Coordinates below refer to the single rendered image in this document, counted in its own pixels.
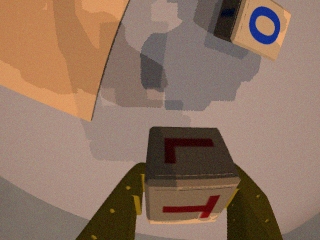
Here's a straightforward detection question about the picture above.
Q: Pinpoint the tan block with blue letter o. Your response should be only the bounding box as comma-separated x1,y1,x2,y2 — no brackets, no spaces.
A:
213,0,291,61

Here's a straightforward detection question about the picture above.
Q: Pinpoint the tan block with red letter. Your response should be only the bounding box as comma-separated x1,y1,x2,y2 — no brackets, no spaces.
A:
144,126,241,224

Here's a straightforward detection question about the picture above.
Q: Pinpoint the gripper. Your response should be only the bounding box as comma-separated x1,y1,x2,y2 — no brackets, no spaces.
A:
75,162,283,240

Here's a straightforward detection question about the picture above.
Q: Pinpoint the orange flat mat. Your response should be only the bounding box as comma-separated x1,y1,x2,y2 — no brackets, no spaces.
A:
0,0,130,122

